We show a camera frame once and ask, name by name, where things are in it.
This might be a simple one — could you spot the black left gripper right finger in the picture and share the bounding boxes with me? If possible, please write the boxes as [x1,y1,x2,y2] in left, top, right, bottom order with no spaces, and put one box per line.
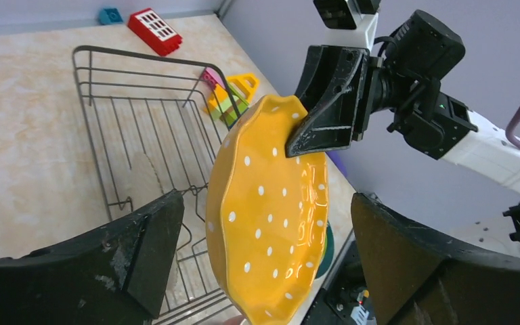
[351,193,520,324]

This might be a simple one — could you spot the white plate teal rim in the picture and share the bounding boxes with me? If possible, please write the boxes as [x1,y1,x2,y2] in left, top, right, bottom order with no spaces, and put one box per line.
[316,222,334,279]

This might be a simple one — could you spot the yellow polka dot plate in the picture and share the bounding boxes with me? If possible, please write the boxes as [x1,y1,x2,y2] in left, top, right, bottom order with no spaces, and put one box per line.
[205,95,329,324]

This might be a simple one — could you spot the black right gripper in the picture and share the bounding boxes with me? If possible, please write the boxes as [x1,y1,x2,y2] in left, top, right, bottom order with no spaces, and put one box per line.
[285,45,404,158]

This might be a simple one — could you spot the small blue toy block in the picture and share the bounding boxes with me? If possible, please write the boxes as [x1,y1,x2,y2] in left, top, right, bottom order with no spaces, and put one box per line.
[97,7,123,26]

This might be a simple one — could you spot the grey wire dish rack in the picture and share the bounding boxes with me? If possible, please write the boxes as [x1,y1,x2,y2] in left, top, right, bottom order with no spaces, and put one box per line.
[72,45,238,324]

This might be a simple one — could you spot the colourful toy block stack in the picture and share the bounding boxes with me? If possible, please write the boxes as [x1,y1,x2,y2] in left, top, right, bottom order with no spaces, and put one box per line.
[202,68,249,128]

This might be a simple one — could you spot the red toy block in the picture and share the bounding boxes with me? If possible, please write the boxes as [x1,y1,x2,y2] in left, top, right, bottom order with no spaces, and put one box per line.
[127,8,183,57]

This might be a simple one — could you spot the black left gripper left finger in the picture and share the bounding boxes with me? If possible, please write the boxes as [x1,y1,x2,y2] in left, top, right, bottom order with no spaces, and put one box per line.
[0,190,184,324]

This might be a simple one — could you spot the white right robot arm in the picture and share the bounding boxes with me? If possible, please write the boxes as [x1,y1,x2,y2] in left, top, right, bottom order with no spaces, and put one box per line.
[284,1,520,245]

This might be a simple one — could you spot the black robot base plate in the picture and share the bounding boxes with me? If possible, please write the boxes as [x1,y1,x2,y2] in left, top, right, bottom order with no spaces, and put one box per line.
[301,237,376,324]

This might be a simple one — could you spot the yellow triangle toy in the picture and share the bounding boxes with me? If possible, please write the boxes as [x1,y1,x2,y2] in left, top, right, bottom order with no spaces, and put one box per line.
[227,72,260,104]

